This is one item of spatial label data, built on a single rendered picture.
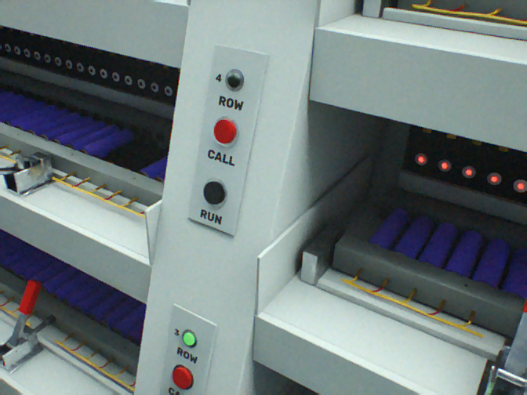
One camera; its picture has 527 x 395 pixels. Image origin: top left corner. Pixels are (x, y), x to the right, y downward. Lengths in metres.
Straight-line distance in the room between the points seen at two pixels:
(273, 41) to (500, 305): 0.23
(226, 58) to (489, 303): 0.24
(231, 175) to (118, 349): 0.28
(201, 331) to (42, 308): 0.29
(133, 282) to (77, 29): 0.21
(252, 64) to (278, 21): 0.03
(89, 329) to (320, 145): 0.35
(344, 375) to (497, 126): 0.18
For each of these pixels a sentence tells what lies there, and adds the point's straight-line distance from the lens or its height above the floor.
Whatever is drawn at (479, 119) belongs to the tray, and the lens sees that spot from 0.30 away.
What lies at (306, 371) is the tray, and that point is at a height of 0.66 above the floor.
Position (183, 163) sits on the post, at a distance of 0.37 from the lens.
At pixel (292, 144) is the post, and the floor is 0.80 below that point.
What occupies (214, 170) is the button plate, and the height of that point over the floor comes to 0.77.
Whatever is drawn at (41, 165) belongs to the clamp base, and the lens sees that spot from 0.53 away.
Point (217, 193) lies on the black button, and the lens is 0.35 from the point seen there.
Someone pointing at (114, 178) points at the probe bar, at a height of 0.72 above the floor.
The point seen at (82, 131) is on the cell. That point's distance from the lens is 0.60.
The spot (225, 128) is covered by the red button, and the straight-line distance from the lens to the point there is 0.34.
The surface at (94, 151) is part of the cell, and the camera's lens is 0.56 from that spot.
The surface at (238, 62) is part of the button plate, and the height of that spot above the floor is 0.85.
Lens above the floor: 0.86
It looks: 16 degrees down
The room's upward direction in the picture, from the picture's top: 11 degrees clockwise
